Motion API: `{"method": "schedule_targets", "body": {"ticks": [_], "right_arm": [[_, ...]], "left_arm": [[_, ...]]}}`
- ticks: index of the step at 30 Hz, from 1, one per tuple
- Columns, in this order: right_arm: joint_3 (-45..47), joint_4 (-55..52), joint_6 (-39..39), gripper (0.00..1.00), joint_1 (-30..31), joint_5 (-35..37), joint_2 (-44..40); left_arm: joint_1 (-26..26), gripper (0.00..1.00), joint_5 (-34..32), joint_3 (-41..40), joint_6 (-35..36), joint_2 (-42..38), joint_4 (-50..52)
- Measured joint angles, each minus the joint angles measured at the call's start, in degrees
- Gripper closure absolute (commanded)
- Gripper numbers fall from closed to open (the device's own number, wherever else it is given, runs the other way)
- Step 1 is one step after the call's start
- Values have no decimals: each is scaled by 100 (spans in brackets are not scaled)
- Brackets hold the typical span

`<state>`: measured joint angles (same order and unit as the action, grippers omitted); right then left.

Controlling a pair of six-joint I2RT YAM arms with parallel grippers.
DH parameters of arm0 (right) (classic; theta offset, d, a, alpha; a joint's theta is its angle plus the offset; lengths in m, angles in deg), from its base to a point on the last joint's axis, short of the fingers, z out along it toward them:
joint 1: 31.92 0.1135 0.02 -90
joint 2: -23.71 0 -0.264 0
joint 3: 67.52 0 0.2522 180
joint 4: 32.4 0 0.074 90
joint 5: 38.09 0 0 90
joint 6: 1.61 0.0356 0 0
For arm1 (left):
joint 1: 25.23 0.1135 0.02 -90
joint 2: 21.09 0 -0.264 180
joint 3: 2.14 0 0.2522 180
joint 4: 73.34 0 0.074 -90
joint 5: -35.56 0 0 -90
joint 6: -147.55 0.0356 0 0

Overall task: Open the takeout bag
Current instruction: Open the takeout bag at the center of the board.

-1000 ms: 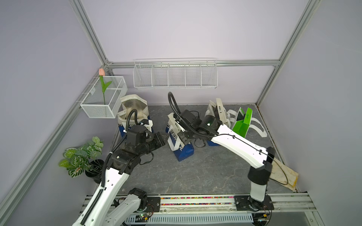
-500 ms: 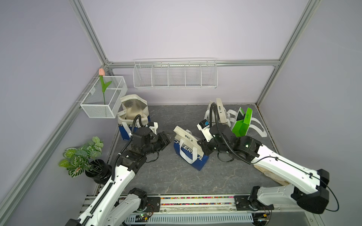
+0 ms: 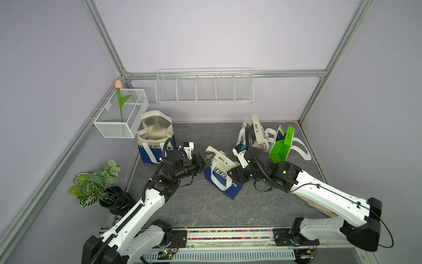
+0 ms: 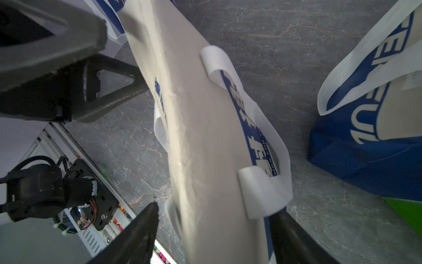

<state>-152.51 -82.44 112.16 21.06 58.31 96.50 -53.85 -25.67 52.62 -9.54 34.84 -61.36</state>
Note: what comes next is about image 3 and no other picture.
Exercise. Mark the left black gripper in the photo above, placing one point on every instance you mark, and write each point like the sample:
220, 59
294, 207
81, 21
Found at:
203, 161

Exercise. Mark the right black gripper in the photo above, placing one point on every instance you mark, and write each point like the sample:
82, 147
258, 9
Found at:
236, 171

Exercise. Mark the green white takeout bag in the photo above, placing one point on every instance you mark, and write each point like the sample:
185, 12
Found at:
282, 142

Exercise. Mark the blue beige tote bag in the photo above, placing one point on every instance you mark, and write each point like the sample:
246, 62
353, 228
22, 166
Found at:
157, 128

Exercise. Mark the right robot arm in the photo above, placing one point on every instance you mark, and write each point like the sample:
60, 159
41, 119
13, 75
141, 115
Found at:
357, 220

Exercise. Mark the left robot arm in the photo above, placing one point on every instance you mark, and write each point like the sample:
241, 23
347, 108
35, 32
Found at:
125, 243

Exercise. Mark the cream work glove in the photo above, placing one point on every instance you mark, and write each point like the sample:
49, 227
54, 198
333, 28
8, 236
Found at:
321, 209

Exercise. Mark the white vent grille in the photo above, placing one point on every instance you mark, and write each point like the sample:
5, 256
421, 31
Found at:
215, 256

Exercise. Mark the potted green plant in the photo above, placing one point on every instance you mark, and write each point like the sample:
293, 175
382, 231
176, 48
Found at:
100, 186

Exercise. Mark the pink artificial tulip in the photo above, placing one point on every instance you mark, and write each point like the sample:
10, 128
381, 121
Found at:
121, 99

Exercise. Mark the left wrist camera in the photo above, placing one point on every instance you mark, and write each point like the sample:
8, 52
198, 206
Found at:
188, 148

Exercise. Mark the white wire wall shelf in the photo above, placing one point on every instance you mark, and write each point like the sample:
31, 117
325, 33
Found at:
205, 85

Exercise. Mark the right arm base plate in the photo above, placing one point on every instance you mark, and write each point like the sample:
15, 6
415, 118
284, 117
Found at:
283, 237

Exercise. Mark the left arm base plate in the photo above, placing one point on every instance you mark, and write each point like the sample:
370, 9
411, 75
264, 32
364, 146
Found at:
175, 239

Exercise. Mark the white mesh wall basket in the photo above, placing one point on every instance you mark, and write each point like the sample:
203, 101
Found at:
108, 120

